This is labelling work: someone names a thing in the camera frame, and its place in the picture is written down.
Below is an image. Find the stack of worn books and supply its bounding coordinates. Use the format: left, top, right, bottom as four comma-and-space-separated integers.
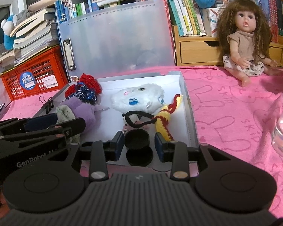
0, 3, 59, 69

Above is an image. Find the blue patterned fabric pouch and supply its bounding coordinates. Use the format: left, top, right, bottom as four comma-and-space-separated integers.
74, 82, 99, 105

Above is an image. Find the yellow red crochet piece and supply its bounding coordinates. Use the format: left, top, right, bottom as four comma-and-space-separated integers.
154, 94, 183, 142

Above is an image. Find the white fluffy plush toy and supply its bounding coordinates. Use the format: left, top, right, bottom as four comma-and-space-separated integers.
110, 82, 165, 118

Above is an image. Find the grey cloth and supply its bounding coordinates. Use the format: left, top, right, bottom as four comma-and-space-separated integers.
16, 9, 31, 23

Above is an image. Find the silver cardboard box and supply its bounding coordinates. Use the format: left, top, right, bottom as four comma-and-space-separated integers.
35, 71, 200, 170

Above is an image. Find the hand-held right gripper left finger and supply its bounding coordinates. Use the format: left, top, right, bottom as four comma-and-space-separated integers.
66, 131, 125, 181

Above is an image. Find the grey green fabric pouch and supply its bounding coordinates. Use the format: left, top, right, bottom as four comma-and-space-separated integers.
55, 105, 81, 144

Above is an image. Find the wooden drawer organizer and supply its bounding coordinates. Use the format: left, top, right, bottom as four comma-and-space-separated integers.
172, 24, 283, 67

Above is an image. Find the black hair tie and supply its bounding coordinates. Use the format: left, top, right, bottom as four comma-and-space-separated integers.
123, 110, 156, 129

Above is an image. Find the blue white cat plush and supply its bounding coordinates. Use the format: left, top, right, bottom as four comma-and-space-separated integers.
1, 14, 19, 50

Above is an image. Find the red plastic crate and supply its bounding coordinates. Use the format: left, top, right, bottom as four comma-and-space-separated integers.
0, 46, 69, 102

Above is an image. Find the black round lid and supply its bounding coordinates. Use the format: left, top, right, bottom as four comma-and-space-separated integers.
124, 130, 150, 150
126, 147, 154, 167

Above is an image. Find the translucent plastic file case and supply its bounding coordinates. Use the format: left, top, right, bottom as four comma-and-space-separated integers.
57, 0, 176, 79

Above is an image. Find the black binder clip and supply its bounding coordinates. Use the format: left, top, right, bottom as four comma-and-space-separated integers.
39, 96, 55, 115

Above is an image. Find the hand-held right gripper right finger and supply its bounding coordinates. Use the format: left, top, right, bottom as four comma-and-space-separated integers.
155, 133, 227, 181

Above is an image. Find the pink printed towel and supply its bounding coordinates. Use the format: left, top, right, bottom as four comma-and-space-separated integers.
0, 66, 283, 219

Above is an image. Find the row of upright books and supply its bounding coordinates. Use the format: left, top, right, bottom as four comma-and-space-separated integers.
55, 0, 283, 44

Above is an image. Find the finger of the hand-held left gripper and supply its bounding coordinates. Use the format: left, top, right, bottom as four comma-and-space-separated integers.
0, 118, 86, 146
0, 113, 58, 132

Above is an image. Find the brown haired baby doll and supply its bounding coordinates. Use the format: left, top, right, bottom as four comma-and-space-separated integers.
218, 0, 283, 87

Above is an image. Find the purple plush toy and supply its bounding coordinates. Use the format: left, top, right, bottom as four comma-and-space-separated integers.
61, 98, 97, 132

